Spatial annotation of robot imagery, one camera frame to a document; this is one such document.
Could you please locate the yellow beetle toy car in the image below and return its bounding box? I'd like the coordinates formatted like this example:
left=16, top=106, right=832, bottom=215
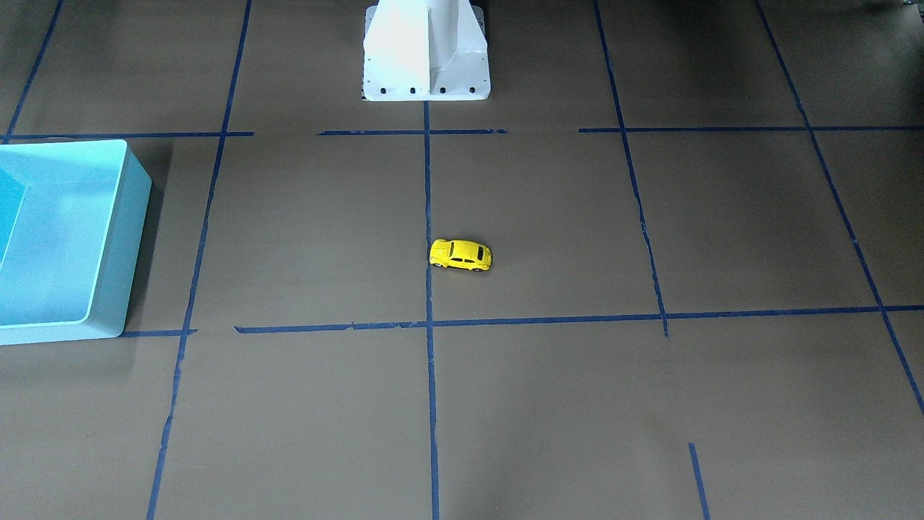
left=428, top=239, right=494, bottom=272

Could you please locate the light blue plastic bin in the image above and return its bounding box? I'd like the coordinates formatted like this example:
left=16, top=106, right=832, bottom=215
left=1, top=139, right=152, bottom=345

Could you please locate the white pedestal column base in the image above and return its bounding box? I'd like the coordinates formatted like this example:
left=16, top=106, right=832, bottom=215
left=361, top=1, right=492, bottom=102

